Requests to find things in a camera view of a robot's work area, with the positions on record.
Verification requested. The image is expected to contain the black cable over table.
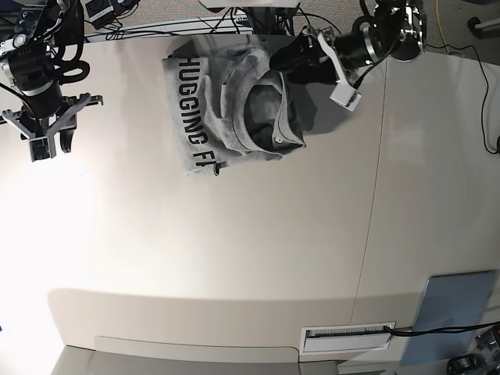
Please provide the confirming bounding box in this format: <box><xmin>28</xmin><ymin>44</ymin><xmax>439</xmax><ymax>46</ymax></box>
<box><xmin>384</xmin><ymin>322</ymin><xmax>500</xmax><ymax>338</ymax></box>

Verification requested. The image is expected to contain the black cable at right edge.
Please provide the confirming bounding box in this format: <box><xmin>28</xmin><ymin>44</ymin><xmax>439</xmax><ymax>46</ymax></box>
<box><xmin>425</xmin><ymin>42</ymin><xmax>500</xmax><ymax>155</ymax></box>

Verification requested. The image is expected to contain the blue-grey mat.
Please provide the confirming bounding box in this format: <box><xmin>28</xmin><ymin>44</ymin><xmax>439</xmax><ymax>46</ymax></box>
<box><xmin>400</xmin><ymin>270</ymin><xmax>497</xmax><ymax>366</ymax></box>

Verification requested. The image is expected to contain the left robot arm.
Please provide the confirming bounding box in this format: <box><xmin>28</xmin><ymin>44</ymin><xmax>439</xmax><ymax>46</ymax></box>
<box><xmin>270</xmin><ymin>1</ymin><xmax>427</xmax><ymax>90</ymax></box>

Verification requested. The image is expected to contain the black stand with cables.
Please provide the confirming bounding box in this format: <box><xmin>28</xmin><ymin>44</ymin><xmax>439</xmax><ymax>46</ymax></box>
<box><xmin>199</xmin><ymin>2</ymin><xmax>341</xmax><ymax>36</ymax></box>

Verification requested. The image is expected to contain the grey T-shirt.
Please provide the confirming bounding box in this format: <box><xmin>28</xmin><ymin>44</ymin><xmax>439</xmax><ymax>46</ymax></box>
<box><xmin>162</xmin><ymin>44</ymin><xmax>305</xmax><ymax>175</ymax></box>

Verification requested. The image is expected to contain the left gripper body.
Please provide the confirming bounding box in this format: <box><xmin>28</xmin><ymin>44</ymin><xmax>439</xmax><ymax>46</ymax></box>
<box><xmin>304</xmin><ymin>23</ymin><xmax>386</xmax><ymax>93</ymax></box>

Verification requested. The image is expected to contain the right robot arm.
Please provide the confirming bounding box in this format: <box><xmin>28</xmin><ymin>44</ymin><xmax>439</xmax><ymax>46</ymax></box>
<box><xmin>1</xmin><ymin>1</ymin><xmax>103</xmax><ymax>162</ymax></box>

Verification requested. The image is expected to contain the yellow cable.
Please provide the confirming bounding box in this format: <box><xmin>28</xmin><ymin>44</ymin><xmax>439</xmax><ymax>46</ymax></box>
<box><xmin>435</xmin><ymin>0</ymin><xmax>450</xmax><ymax>46</ymax></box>

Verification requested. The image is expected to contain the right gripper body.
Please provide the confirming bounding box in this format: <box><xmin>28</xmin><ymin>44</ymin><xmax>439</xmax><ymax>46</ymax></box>
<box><xmin>2</xmin><ymin>87</ymin><xmax>104</xmax><ymax>139</ymax></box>

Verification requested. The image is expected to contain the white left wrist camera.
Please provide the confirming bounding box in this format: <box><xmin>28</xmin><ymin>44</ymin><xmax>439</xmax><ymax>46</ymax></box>
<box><xmin>330</xmin><ymin>82</ymin><xmax>362</xmax><ymax>112</ymax></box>

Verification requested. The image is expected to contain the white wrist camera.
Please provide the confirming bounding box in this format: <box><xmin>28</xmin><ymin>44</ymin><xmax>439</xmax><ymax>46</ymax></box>
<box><xmin>29</xmin><ymin>137</ymin><xmax>56</xmax><ymax>163</ymax></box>
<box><xmin>330</xmin><ymin>82</ymin><xmax>362</xmax><ymax>112</ymax></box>

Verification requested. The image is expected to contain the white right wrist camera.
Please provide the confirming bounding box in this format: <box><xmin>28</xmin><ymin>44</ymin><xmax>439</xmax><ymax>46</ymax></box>
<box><xmin>29</xmin><ymin>137</ymin><xmax>56</xmax><ymax>163</ymax></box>

